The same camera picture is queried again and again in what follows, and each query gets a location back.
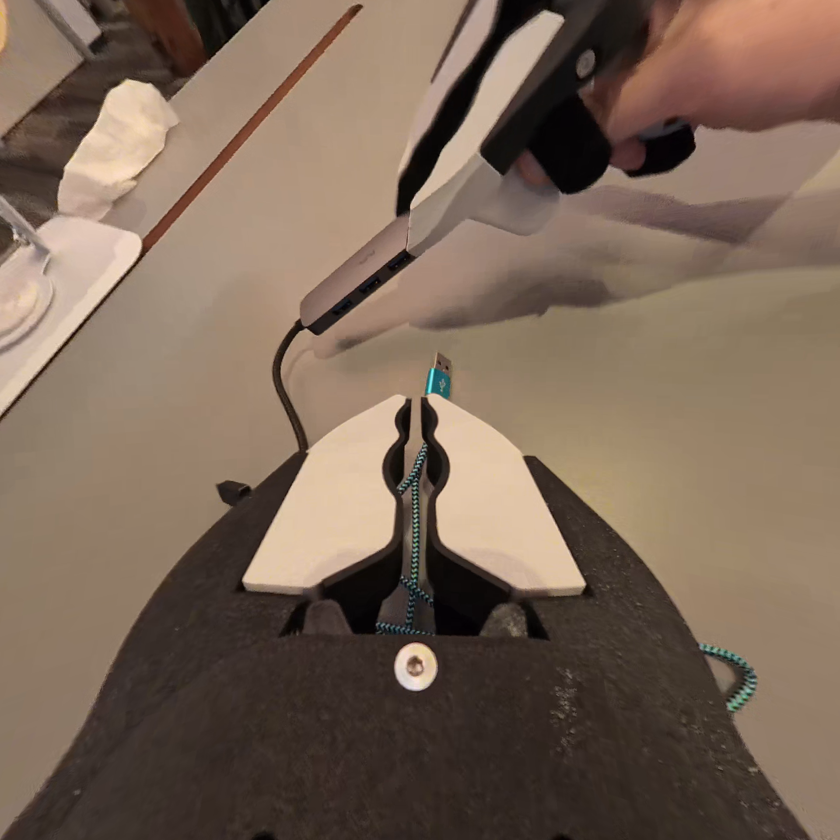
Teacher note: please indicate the person's right hand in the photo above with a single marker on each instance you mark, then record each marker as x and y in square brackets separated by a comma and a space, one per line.
[735, 65]

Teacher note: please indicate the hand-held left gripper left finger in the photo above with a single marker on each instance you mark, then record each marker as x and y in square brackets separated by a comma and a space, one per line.
[328, 499]

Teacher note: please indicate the brown wooden post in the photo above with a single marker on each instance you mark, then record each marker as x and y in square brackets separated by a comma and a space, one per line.
[164, 33]

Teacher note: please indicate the white sign stand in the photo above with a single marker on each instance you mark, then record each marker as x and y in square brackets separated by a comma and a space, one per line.
[85, 262]

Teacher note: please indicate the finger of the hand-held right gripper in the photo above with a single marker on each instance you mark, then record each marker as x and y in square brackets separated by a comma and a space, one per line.
[459, 65]
[472, 170]

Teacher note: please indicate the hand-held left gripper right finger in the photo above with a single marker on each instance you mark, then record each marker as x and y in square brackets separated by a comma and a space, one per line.
[499, 512]

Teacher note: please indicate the white crumpled paper towel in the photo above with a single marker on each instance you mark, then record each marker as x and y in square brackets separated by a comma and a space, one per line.
[118, 144]

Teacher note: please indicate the grey usb hub small logo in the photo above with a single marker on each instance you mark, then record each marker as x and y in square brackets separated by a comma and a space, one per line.
[354, 275]

